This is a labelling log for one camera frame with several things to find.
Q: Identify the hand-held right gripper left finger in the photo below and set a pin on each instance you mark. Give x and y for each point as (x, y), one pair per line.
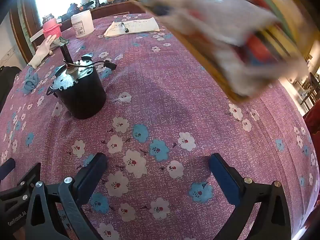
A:
(92, 172)

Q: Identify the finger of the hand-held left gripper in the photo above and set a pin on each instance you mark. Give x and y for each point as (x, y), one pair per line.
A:
(6, 168)
(27, 176)

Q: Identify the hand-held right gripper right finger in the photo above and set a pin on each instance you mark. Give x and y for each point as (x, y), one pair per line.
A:
(223, 177)

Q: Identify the yellow taped cardboard box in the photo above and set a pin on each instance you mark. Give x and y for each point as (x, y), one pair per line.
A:
(225, 35)

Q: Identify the black cylindrical motor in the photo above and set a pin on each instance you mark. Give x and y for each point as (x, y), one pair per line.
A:
(80, 95)

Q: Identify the black bag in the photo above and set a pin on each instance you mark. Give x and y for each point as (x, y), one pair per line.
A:
(6, 85)

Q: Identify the blue cloth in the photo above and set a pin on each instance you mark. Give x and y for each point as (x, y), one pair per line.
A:
(30, 81)

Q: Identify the red garment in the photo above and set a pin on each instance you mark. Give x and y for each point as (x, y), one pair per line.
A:
(313, 122)

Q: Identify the purple floral tablecloth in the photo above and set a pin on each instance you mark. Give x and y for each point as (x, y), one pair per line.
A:
(162, 80)

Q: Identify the white glove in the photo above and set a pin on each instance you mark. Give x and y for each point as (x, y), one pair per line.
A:
(41, 52)

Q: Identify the dark wooden chair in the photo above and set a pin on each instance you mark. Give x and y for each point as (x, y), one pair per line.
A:
(311, 85)

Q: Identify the wood framed glass partition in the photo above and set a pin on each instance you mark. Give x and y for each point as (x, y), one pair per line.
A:
(15, 35)

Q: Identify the grey glove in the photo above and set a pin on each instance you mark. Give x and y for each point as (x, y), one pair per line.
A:
(60, 41)

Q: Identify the pink knit covered bottle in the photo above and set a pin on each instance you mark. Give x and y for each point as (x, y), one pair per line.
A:
(52, 30)

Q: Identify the white plastic jar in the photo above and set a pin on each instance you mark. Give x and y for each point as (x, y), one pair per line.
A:
(82, 26)

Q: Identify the black pen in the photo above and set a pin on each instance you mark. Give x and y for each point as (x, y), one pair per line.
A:
(124, 27)

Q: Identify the paper notepad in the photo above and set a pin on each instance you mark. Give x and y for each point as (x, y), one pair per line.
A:
(142, 25)

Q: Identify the wooden sideboard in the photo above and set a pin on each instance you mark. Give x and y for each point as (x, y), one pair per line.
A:
(110, 8)

